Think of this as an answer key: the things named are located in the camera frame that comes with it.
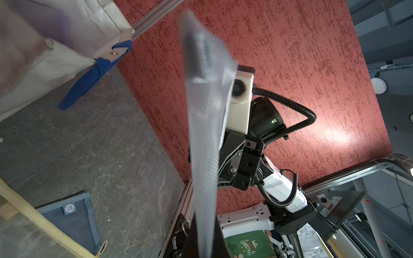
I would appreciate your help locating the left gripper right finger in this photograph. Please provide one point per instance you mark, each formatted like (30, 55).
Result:
(220, 248)

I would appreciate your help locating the right aluminium corner post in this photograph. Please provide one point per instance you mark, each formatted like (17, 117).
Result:
(153, 16)

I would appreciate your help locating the small navy pouch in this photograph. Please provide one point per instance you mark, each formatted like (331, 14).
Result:
(74, 216)

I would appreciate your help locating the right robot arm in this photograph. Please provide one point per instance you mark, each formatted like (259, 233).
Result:
(302, 153)

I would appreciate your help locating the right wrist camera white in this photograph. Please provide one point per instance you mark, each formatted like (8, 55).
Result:
(240, 102)

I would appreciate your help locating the aluminium front rail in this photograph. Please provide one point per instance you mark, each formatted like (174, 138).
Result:
(179, 229)

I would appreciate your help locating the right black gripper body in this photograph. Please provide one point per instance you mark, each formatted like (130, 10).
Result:
(239, 160)

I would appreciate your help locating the white canvas tote bag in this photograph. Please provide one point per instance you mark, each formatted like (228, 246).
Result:
(44, 44)

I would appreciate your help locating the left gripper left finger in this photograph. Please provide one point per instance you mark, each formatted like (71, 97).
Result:
(190, 249)

